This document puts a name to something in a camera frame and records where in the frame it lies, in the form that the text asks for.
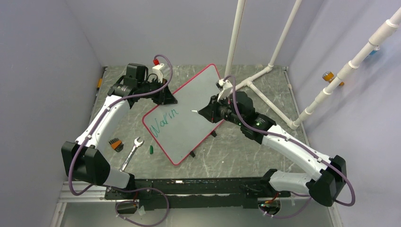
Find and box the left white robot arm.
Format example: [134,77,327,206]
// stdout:
[61,60,178,199]

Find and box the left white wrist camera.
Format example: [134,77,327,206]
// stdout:
[152,63,170,83]

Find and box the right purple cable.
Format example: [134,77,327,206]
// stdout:
[223,75,356,208]

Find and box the silver combination wrench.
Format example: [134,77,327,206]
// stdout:
[119,137,144,172]

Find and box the whiteboard wire stand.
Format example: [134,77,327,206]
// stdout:
[190,130,217,158]

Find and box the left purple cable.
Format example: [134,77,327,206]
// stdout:
[67,54,174,196]

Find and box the blue wall fitting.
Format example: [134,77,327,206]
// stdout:
[369,46,380,56]

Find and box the orange black brush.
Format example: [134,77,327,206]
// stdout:
[109,138,124,152]

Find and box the white PVC diagonal pipe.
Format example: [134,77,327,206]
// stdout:
[289,9,401,130]

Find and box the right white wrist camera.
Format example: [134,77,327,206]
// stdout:
[216,79,233,102]

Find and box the orange yellow wall fitting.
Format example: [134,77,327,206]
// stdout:
[322,71,335,83]

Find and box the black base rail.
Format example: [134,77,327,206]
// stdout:
[105,177,290,211]

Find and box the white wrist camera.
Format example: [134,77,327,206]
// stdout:
[216,79,233,102]
[152,63,170,83]

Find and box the white PVC pipe frame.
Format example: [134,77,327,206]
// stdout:
[224,0,303,131]

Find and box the purple cable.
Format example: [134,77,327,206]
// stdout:
[67,54,174,196]
[223,75,356,208]

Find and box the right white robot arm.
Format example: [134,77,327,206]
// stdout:
[197,91,347,207]

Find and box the red framed whiteboard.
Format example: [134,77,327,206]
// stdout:
[142,64,220,166]

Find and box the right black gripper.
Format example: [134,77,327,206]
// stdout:
[200,93,244,126]

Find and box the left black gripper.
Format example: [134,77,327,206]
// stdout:
[139,78,178,105]

